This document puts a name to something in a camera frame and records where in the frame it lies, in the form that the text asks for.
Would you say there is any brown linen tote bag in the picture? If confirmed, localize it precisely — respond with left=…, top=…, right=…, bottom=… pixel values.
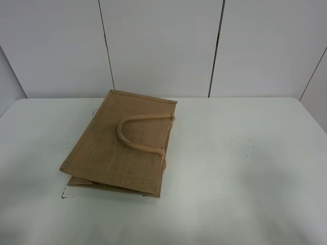
left=60, top=90, right=177, bottom=198

